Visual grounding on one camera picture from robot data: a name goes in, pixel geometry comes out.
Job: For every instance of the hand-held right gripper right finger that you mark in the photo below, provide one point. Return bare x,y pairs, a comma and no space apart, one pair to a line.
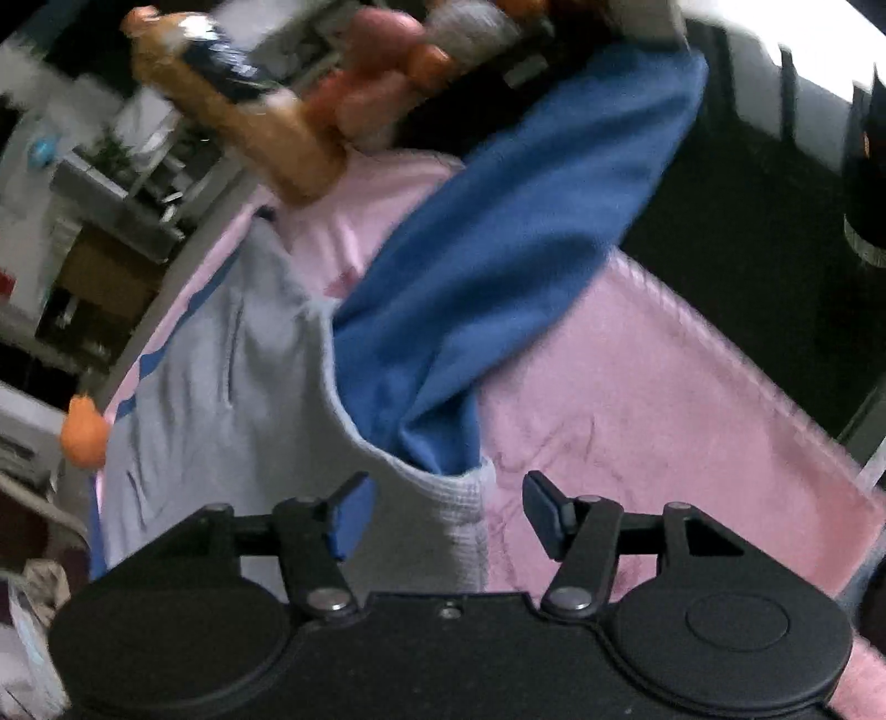
544,516

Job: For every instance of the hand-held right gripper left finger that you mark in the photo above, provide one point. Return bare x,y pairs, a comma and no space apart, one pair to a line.
338,529

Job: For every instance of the pink printed blanket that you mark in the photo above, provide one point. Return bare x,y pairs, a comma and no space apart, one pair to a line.
657,415

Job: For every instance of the white crumpled cloth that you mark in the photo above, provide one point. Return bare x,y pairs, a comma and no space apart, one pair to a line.
34,623

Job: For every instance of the wooden cabinet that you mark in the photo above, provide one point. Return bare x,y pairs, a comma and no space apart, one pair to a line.
104,273

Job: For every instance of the grey metal shelf unit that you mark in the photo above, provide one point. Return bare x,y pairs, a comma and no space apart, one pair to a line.
124,208

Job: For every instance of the potted plant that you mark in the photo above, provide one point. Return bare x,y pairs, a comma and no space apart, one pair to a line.
111,154

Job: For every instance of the beige bed frame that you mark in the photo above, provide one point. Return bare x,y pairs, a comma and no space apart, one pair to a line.
173,277

